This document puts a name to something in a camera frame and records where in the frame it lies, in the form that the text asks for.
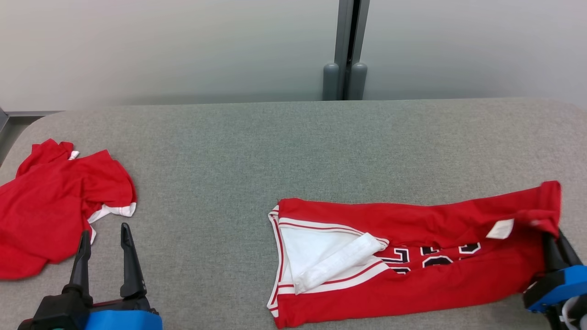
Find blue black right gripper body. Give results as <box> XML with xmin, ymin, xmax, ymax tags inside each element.
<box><xmin>524</xmin><ymin>265</ymin><xmax>587</xmax><ymax>314</ymax></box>

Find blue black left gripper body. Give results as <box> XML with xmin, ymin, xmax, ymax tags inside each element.
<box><xmin>85</xmin><ymin>296</ymin><xmax>163</xmax><ymax>330</ymax></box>

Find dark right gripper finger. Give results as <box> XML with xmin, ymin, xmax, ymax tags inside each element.
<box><xmin>543</xmin><ymin>233</ymin><xmax>567</xmax><ymax>272</ymax></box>
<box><xmin>557</xmin><ymin>229</ymin><xmax>584</xmax><ymax>269</ymax></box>

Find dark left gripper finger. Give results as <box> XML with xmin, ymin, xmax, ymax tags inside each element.
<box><xmin>63</xmin><ymin>231</ymin><xmax>93</xmax><ymax>295</ymax></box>
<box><xmin>120</xmin><ymin>223</ymin><xmax>147</xmax><ymax>298</ymax></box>

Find red shorts with white stripe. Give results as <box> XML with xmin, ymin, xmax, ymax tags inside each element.
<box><xmin>0</xmin><ymin>139</ymin><xmax>137</xmax><ymax>280</ymax></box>

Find red jersey with black number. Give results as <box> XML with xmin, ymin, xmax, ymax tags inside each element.
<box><xmin>267</xmin><ymin>181</ymin><xmax>562</xmax><ymax>329</ymax></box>

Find grey partition post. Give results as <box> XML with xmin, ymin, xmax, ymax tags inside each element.
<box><xmin>322</xmin><ymin>0</ymin><xmax>370</xmax><ymax>100</ymax></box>

